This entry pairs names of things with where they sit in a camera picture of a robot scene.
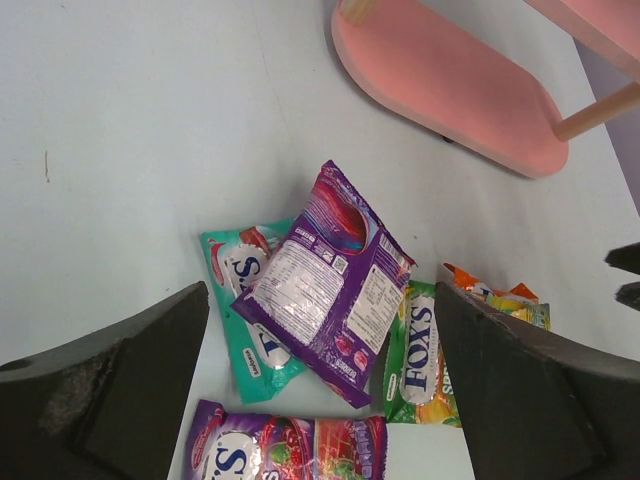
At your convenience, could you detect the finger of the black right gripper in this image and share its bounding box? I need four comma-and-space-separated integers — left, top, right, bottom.
605, 243, 640, 309

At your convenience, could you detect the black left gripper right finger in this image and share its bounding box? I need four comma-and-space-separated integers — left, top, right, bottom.
435, 282, 639, 479

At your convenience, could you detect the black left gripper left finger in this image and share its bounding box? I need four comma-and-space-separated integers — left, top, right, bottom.
1, 282, 209, 479

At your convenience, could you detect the green Fox's candy bag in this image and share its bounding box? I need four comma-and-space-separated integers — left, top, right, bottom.
383, 280, 461, 428

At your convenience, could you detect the orange Fox's fruits candy bag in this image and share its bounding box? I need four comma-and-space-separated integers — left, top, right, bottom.
439, 263, 551, 331

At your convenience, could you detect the purple Fox's berries candy bag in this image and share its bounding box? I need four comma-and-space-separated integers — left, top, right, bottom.
182, 399, 388, 480

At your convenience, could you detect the teal Fox's candy bag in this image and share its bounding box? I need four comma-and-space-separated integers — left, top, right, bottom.
199, 218, 305, 404

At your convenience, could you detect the purple candy bag face-down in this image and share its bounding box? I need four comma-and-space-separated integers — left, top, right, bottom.
231, 161, 415, 409

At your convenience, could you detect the pink three-tier shelf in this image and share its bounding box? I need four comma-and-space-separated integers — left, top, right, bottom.
331, 1, 639, 179

